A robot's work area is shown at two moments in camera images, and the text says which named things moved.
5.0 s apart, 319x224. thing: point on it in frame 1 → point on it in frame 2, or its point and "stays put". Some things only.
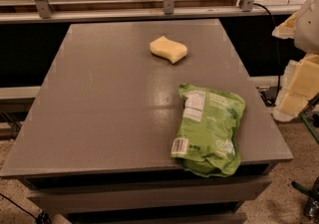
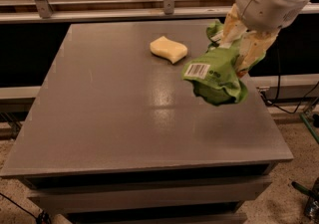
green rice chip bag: (204, 140) → (215, 76)
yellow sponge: (167, 48) stays put
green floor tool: (311, 206) stays put
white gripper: (308, 27) → (268, 7)
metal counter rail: (111, 13) stays put
